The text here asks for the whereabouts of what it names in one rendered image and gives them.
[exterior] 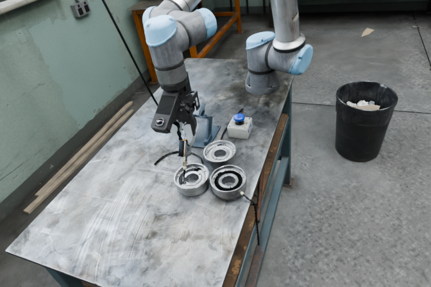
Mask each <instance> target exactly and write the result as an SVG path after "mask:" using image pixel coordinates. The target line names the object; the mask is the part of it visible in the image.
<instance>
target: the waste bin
mask: <svg viewBox="0 0 431 287"><path fill-rule="evenodd" d="M363 100H365V101H366V102H368V103H369V102H370V101H374V102H375V105H377V106H380V108H379V110H362V109H358V108H354V107H352V106H349V105H347V102H348V101H349V102H351V103H353V104H356V105H357V103H358V102H359V101H363ZM397 103H398V96H397V95H396V93H395V91H394V90H393V89H392V88H390V87H389V86H387V85H384V84H381V83H377V82H373V81H353V82H349V83H346V84H344V85H342V86H340V87H339V88H338V90H337V92H336V104H335V109H336V110H335V111H336V112H337V113H336V134H335V148H336V150H337V152H338V153H339V154H340V155H341V156H343V157H344V158H346V159H349V160H352V161H370V160H373V159H375V158H376V157H377V156H378V154H379V152H380V149H381V146H382V143H383V141H384V137H385V134H386V131H387V128H388V126H389V123H390V120H391V118H392V115H393V112H394V109H395V106H396V105H397Z"/></svg>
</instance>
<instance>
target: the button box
mask: <svg viewBox="0 0 431 287"><path fill-rule="evenodd" d="M252 128H253V125H252V118H248V117H245V119H244V120H243V121H241V122H240V123H238V122H236V121H234V119H233V117H232V119H231V121H230V123H229V125H228V127H227V130H228V137H229V138H238V139H243V140H247V139H248V137H249V135H250V133H251V130H252Z"/></svg>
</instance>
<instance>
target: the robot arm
mask: <svg viewBox="0 0 431 287"><path fill-rule="evenodd" d="M200 1H201V0H164V1H163V2H162V3H161V4H160V5H159V6H152V7H149V8H148V9H147V10H146V11H145V12H144V14H143V17H142V22H143V25H144V33H145V36H146V43H147V45H148V47H149V51H150V54H151V58H152V60H153V65H154V68H155V71H156V75H157V78H158V82H159V83H160V87H161V89H162V90H163V92H162V96H161V98H160V101H159V103H158V106H157V109H156V112H155V115H154V117H153V121H152V123H151V128H152V129H153V130H154V131H155V132H157V133H165V134H168V133H170V134H172V136H173V137H174V138H175V139H176V141H177V142H178V143H179V141H180V140H183V139H182V137H181V135H182V134H181V133H180V132H181V130H182V127H183V130H184V131H185V133H186V139H187V144H188V145H189V146H190V147H192V146H193V144H194V142H195V138H196V132H197V130H198V122H197V121H196V118H195V117H194V116H193V113H194V111H195V106H196V111H198V109H199V107H200V103H199V97H198V92H197V91H195V90H191V87H190V81H189V76H188V72H187V71H186V68H185V62H184V59H183V53H182V52H183V51H185V50H187V49H189V48H191V47H193V46H195V45H197V44H199V43H200V42H202V41H206V40H207V39H208V38H210V37H211V36H213V35H214V34H215V33H216V30H217V22H216V18H215V16H214V14H213V13H212V12H211V11H210V10H208V9H206V8H201V9H199V10H195V11H194V12H191V11H193V9H194V8H195V7H196V6H197V5H198V3H199V2H200ZM271 8H272V13H273V21H274V26H275V33H273V32H270V31H266V32H261V33H256V34H254V35H252V36H250V37H249V38H248V39H247V41H246V50H247V58H248V75H247V78H246V83H245V84H246V90H247V91H248V92H249V93H251V94H255V95H267V94H271V93H274V92H276V91H277V90H278V89H279V88H280V78H279V75H278V73H277V70H278V71H281V72H286V73H289V74H294V75H300V74H302V73H304V72H305V71H306V69H307V67H308V66H309V64H310V61H311V59H312V54H313V48H312V46H311V45H309V44H306V43H305V36H304V34H302V33H300V21H299V13H298V0H271ZM192 93H194V94H193V95H192ZM196 98H197V100H198V105H197V104H196ZM183 124H184V126H183Z"/></svg>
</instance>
